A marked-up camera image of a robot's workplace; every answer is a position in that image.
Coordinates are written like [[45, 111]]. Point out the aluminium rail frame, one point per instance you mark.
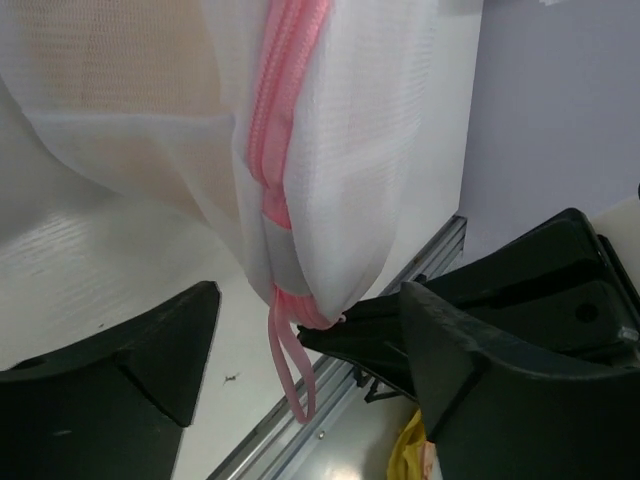
[[347, 439]]

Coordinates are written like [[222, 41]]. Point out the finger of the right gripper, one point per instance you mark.
[[371, 339]]

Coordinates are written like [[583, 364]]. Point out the yellow object below table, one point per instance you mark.
[[413, 457]]

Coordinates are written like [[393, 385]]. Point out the white mesh laundry bag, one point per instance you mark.
[[323, 141]]

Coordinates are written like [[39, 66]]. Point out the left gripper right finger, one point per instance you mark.
[[498, 407]]

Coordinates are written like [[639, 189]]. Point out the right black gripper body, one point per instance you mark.
[[560, 286]]

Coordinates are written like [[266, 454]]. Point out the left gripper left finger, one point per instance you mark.
[[114, 405]]

